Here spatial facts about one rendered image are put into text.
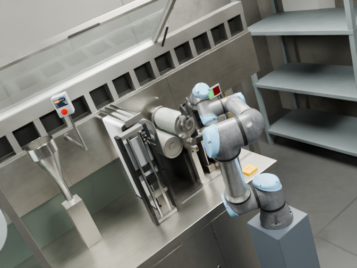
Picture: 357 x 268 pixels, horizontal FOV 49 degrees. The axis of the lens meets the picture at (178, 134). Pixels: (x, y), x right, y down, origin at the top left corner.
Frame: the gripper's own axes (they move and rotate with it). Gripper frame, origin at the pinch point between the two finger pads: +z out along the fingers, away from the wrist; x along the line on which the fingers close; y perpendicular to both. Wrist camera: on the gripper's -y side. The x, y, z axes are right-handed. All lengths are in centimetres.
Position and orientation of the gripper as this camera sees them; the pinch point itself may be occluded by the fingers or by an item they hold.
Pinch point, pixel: (187, 123)
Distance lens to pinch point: 214.3
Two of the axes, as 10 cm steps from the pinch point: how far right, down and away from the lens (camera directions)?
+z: -2.1, 3.9, 9.0
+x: -7.8, 4.9, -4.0
